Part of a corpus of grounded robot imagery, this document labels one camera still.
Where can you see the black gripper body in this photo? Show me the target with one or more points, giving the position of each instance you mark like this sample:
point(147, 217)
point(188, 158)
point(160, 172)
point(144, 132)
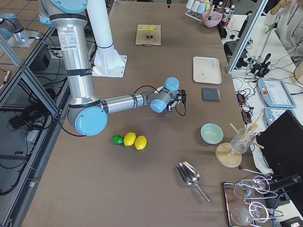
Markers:
point(172, 105)

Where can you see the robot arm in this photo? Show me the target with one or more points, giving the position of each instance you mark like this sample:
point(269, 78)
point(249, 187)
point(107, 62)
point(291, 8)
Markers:
point(88, 50)

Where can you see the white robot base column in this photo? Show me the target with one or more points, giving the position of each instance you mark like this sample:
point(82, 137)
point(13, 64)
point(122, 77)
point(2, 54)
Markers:
point(107, 62)

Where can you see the cream serving tray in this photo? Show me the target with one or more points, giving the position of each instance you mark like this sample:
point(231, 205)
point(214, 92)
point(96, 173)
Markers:
point(206, 70)

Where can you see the grey folded cloth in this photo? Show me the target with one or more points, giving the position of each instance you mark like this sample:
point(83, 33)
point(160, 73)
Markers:
point(211, 94)

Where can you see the light green bowl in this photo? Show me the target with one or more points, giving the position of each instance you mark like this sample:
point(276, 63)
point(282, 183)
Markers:
point(211, 133)

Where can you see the yellow lemon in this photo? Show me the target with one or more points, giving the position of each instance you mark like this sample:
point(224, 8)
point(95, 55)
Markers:
point(140, 142)
point(129, 139)

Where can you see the bamboo cutting board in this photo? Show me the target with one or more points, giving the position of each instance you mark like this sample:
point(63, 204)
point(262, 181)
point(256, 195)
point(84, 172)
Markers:
point(141, 36)

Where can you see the wooden cup tree stand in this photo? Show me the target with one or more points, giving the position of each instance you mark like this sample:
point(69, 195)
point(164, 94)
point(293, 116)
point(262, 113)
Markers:
point(223, 151)

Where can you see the clear textured glass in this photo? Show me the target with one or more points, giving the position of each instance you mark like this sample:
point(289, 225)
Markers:
point(242, 141)

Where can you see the green lime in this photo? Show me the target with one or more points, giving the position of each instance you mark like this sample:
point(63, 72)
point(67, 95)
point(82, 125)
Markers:
point(117, 139)

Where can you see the metal scoop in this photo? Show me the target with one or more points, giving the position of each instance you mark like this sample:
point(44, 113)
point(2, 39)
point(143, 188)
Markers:
point(191, 177)

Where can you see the metal muddler tool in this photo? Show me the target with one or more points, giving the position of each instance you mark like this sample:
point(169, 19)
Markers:
point(210, 12)

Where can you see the pink bowl with ice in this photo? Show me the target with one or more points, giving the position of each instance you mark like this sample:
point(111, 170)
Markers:
point(214, 21)

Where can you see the blue plastic cup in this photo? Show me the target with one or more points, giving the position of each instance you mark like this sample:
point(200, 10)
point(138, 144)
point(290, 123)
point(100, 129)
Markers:
point(201, 8)

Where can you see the pink plastic cup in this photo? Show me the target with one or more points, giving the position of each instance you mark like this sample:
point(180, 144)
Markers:
point(195, 6)

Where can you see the teach pendant tablet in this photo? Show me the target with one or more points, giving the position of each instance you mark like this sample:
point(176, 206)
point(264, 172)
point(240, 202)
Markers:
point(272, 113)
point(275, 93)

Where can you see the white plastic cup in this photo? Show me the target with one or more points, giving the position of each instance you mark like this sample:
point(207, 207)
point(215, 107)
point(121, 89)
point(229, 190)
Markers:
point(189, 4)

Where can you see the black monitor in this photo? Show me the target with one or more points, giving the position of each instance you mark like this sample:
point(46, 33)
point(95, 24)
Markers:
point(283, 145)

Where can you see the seated person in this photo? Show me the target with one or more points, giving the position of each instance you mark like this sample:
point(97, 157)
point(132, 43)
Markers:
point(288, 17)

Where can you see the white wire cup rack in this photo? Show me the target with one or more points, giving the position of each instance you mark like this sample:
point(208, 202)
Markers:
point(194, 15)

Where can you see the metal wire glass rack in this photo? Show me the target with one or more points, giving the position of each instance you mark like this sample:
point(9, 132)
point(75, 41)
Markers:
point(251, 201)

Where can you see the aluminium frame post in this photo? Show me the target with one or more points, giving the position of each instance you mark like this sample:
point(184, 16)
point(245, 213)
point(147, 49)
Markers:
point(260, 5)

